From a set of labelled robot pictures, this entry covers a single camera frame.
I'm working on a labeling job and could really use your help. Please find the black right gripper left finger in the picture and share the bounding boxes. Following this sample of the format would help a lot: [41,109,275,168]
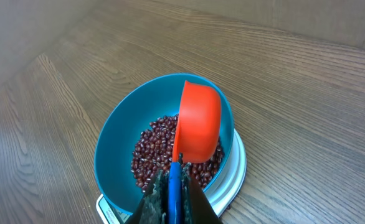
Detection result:
[125,171,169,224]

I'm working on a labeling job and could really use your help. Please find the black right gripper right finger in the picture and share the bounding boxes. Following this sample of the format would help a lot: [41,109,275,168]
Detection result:
[182,164,222,224]

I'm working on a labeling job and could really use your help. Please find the red adzuki beans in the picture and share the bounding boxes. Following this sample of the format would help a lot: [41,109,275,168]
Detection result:
[131,114,225,192]

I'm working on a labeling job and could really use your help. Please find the red scoop with blue handle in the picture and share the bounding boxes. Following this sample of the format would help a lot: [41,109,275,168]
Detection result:
[168,81,222,224]

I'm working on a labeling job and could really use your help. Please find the white digital kitchen scale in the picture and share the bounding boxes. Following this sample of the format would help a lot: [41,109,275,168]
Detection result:
[95,131,247,224]

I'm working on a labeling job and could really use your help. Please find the blue plastic bowl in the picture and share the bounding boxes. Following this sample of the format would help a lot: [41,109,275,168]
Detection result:
[94,73,234,215]

